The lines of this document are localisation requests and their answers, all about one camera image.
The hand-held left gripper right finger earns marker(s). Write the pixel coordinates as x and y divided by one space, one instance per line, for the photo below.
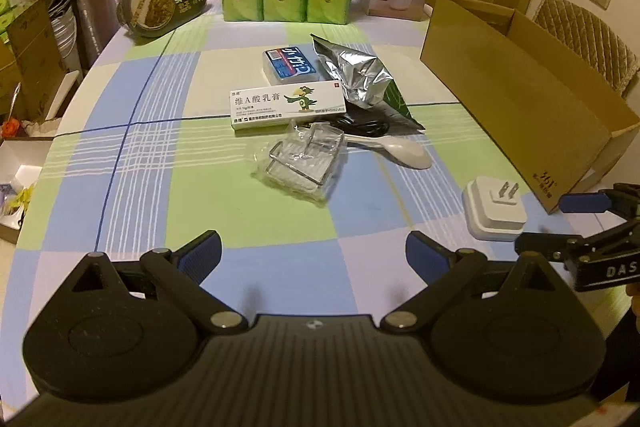
425 253

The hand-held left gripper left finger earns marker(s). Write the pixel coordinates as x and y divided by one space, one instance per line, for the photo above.
200 253

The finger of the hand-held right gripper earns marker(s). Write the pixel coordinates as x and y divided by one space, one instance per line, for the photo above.
582 202
542 244

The white power adapter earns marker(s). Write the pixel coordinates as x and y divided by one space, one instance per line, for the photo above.
487 213

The white plastic spoon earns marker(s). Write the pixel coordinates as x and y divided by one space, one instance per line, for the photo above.
410 154

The brown cardboard box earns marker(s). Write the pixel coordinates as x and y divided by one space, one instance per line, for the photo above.
500 72

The desktop with checked tablecloth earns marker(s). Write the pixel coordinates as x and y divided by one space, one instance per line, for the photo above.
150 207

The person's right hand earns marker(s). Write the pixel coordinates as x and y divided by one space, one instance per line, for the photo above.
634 301

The white ointment box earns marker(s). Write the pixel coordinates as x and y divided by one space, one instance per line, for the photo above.
280 109

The quilted chair back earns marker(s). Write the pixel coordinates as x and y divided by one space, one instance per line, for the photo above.
585 32

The yellow wrapper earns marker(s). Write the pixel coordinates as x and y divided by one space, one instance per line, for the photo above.
22 201

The silver foil bag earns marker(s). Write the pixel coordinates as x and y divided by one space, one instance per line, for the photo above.
355 74

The white open box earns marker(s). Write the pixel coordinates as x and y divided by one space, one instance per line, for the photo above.
20 162

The blue pocket tissue pack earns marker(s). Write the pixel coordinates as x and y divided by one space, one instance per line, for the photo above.
289 64

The small orange object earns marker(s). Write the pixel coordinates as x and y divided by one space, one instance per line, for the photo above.
11 127

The dark green instant meal bowl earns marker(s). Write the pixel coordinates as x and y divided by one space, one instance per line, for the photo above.
160 2

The low cardboard carton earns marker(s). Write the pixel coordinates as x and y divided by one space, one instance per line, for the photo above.
10 82

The stack of white bowls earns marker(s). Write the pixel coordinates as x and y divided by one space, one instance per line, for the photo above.
67 32

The tall open cardboard carton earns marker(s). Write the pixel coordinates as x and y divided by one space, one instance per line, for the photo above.
35 52

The green packet pile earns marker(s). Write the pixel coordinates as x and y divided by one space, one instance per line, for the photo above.
9 14

